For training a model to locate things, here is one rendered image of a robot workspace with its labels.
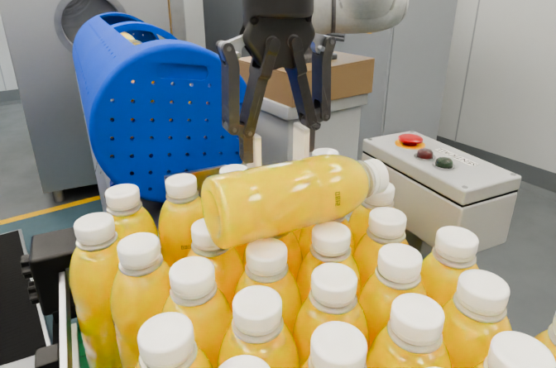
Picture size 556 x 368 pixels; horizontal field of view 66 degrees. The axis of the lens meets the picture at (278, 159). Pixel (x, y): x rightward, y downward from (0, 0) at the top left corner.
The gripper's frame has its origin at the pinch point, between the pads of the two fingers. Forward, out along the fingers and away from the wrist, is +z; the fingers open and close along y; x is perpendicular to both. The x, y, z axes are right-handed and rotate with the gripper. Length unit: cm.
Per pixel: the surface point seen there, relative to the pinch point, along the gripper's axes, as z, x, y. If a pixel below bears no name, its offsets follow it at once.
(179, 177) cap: 3.2, -6.9, 10.5
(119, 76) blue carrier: -6.3, -26.9, 14.2
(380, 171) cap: -1.1, 10.1, -7.3
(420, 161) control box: 2.7, 3.2, -19.9
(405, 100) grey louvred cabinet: 41, -135, -143
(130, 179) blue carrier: 11.2, -26.9, 14.9
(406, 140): 1.6, -2.0, -21.8
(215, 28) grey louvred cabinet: 17, -322, -95
